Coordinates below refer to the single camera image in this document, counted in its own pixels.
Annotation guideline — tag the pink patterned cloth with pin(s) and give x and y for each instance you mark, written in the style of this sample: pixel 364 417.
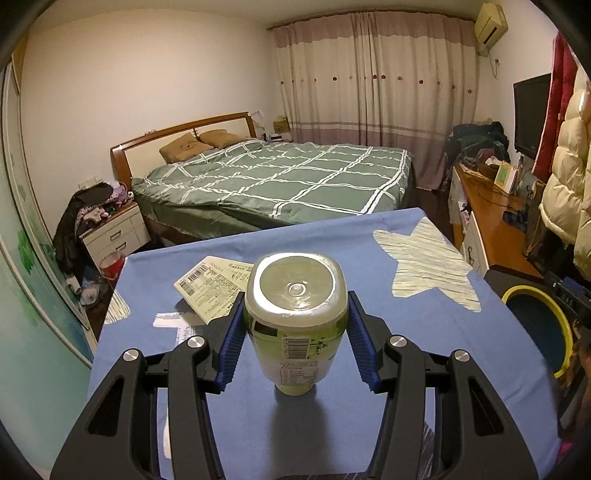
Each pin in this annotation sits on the pink patterned cloth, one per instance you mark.
pixel 565 452

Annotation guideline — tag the red garment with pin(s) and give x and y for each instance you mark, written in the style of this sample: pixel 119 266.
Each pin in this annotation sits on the red garment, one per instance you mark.
pixel 561 83

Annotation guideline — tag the person's right forearm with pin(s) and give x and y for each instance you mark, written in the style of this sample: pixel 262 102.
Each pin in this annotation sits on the person's right forearm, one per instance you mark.
pixel 582 353

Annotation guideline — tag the red bucket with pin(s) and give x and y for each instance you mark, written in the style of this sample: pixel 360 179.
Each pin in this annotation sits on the red bucket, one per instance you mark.
pixel 112 266

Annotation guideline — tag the wooden bed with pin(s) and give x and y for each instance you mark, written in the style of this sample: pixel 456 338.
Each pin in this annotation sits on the wooden bed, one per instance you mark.
pixel 138 147

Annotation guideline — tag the white wall socket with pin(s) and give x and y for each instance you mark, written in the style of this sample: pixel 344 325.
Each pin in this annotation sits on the white wall socket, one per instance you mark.
pixel 90 183

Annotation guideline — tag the cream air conditioner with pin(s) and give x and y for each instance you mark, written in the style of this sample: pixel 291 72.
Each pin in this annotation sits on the cream air conditioner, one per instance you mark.
pixel 490 23

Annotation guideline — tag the pink beige curtain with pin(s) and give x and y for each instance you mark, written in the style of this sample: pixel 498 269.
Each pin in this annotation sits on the pink beige curtain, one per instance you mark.
pixel 369 83

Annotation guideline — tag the clothes pile on desk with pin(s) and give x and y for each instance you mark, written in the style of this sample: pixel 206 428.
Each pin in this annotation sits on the clothes pile on desk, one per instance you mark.
pixel 475 143

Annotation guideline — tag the cream cardboard box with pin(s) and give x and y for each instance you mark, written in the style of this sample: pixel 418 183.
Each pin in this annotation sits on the cream cardboard box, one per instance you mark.
pixel 207 286

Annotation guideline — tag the sliding wardrobe door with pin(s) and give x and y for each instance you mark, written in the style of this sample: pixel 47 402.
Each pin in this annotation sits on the sliding wardrobe door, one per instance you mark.
pixel 32 300

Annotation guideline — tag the brown pillow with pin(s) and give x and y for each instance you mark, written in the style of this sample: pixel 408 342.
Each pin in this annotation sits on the brown pillow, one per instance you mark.
pixel 221 138
pixel 184 147

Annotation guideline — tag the blue star print tablecloth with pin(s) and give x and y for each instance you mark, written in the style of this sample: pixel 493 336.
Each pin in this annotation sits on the blue star print tablecloth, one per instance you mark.
pixel 351 249

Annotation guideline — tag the green plaid duvet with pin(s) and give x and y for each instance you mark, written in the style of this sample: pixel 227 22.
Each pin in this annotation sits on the green plaid duvet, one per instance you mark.
pixel 295 180

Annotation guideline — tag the pale green plastic bottle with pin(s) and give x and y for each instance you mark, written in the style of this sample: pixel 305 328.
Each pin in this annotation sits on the pale green plastic bottle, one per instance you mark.
pixel 295 332

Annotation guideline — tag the yellow rimmed trash bin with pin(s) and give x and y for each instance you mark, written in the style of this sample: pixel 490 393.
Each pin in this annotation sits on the yellow rimmed trash bin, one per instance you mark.
pixel 540 332

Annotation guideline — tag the cream puffy jacket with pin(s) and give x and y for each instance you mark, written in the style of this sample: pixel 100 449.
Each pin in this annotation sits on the cream puffy jacket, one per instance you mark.
pixel 568 184

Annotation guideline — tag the wooden desk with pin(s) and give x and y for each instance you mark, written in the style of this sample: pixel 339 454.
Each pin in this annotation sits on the wooden desk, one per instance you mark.
pixel 498 221

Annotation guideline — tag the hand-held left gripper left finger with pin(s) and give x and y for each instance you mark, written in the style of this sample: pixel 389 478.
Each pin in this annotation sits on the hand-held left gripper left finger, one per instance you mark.
pixel 231 341

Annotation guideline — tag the white nightstand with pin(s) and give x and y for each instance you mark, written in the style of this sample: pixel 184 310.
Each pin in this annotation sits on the white nightstand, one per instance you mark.
pixel 115 235

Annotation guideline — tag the dark clothes pile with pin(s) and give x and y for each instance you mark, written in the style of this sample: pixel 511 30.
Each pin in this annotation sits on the dark clothes pile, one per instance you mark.
pixel 69 230

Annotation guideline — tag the black case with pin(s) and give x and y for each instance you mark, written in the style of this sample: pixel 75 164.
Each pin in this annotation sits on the black case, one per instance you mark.
pixel 512 279

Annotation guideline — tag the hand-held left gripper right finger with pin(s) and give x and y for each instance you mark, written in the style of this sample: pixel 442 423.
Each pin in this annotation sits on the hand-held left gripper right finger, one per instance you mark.
pixel 362 341

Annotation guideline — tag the black television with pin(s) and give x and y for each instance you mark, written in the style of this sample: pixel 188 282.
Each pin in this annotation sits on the black television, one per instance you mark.
pixel 533 115

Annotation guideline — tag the floor clutter of bags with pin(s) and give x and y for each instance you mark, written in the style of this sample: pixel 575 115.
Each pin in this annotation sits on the floor clutter of bags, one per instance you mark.
pixel 85 288

